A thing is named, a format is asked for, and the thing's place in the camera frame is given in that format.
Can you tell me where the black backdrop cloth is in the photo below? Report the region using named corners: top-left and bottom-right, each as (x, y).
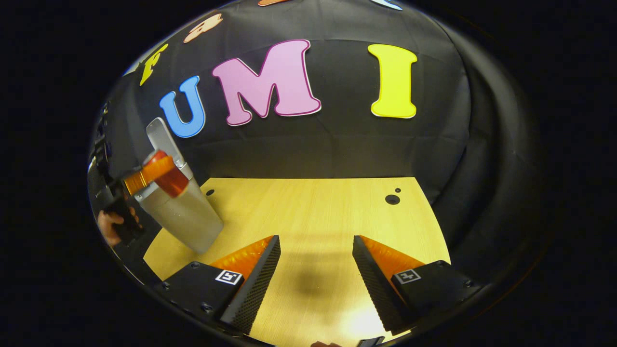
top-left (89, 0), bottom-right (555, 290)

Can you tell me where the red pop can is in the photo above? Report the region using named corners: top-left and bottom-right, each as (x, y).
top-left (145, 150), bottom-right (190, 199)

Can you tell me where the white desktop garbage bin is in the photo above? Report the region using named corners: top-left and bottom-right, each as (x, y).
top-left (134, 117), bottom-right (225, 255)

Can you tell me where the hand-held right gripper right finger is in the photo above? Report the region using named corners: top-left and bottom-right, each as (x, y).
top-left (352, 235), bottom-right (483, 336)

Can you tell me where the wooden desktop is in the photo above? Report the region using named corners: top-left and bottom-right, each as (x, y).
top-left (144, 177), bottom-right (452, 347)

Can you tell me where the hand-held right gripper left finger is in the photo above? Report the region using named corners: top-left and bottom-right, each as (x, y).
top-left (159, 235), bottom-right (282, 335)

